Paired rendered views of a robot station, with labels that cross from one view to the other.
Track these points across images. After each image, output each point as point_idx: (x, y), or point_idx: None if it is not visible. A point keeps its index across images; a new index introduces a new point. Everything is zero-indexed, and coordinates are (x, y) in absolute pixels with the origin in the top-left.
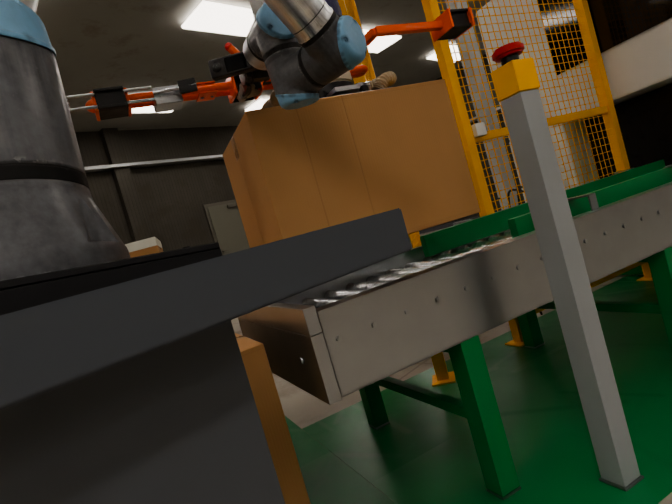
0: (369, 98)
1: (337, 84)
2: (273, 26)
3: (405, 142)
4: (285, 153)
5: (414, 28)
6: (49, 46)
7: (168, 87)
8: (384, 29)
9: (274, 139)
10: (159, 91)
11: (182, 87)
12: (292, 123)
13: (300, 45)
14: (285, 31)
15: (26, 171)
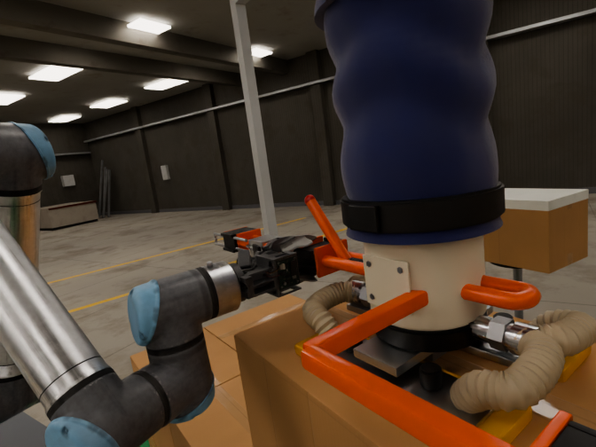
0: (345, 434)
1: (388, 332)
2: (130, 326)
3: None
4: (257, 403)
5: (388, 419)
6: None
7: (255, 243)
8: (313, 369)
9: (250, 380)
10: (247, 247)
11: (254, 252)
12: (262, 379)
13: (160, 352)
14: (135, 338)
15: None
